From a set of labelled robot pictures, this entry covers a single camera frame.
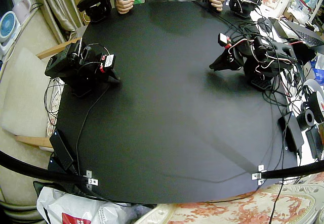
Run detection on black leader arm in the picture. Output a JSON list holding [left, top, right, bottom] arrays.
[[201, 0, 264, 19], [76, 0, 136, 23]]

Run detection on person's left hand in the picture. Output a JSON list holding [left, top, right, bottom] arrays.
[[208, 0, 225, 12]]

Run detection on person's right hand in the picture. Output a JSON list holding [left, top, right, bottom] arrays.
[[115, 0, 135, 15]]

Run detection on black computer mouse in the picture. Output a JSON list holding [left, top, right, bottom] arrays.
[[257, 17, 273, 32]]

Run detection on black laptop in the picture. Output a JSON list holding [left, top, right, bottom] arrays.
[[268, 17, 324, 50]]

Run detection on olive beige curtain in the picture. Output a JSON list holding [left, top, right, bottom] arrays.
[[27, 0, 86, 45]]

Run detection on beige chair cushion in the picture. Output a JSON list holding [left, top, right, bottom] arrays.
[[0, 47, 63, 138]]

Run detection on black power adapter brick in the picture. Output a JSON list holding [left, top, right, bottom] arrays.
[[277, 112, 305, 153], [49, 129, 74, 170]]

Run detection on blue cardboard box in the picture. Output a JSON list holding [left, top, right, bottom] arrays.
[[312, 56, 324, 86]]

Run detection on white filament spool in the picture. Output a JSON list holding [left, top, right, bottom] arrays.
[[301, 78, 324, 123]]

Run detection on black tape roll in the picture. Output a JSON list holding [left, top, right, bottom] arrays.
[[296, 108, 316, 130]]

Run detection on pink plastic box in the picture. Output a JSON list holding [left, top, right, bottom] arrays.
[[12, 0, 32, 24]]

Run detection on small white blue fan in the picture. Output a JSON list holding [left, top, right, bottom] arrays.
[[0, 11, 21, 56]]

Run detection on small black power adapter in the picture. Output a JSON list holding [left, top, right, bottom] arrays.
[[305, 125, 324, 160]]

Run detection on white plastic bag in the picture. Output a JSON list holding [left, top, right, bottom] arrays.
[[36, 185, 155, 224]]

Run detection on red floral cushion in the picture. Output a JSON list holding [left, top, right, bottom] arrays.
[[138, 180, 324, 224]]

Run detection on long black arm cable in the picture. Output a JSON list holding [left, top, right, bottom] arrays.
[[75, 81, 110, 176]]

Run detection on wooden chair frame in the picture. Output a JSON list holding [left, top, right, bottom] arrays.
[[15, 37, 82, 149]]

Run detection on thin black cable loops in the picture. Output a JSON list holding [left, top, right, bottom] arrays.
[[43, 77, 65, 127]]

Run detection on metal pole bracket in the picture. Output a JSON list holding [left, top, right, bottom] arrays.
[[251, 164, 268, 186], [85, 169, 99, 189]]

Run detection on long black hanging cable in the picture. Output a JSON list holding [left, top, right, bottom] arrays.
[[267, 100, 291, 224]]

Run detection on black camera rig pole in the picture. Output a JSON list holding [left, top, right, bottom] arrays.
[[0, 150, 88, 184], [260, 160, 324, 180]]

